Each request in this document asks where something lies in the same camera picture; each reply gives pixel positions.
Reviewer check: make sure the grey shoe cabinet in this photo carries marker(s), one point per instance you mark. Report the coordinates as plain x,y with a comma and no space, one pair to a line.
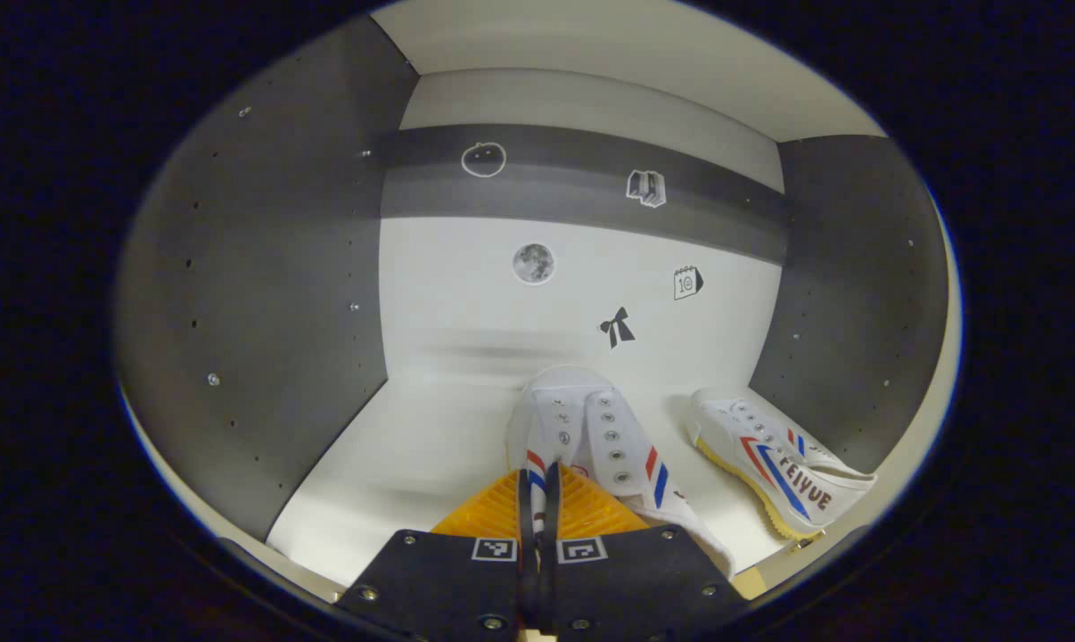
466,303

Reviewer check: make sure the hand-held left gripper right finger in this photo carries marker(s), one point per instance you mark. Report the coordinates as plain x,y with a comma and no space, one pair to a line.
553,508

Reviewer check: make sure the white striped canvas shoe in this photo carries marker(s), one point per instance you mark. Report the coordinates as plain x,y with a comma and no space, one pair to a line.
769,446
591,419

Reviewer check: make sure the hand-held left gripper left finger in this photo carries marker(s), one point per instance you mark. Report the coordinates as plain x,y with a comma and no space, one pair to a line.
526,508

